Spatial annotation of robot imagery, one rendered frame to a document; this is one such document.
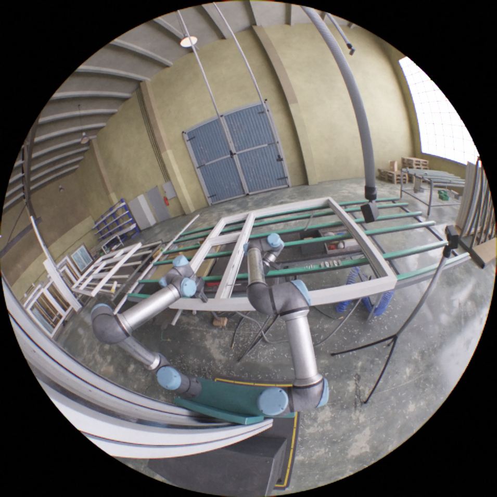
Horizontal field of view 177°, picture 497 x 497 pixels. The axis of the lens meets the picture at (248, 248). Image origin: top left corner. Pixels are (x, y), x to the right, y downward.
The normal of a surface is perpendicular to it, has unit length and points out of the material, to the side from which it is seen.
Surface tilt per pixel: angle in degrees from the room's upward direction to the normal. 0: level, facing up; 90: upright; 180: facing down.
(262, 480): 0
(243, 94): 90
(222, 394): 0
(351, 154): 90
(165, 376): 8
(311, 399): 29
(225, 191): 90
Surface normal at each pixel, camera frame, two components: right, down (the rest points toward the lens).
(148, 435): 0.95, -0.15
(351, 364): -0.29, -0.81
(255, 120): -0.18, 0.56
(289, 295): -0.25, -0.46
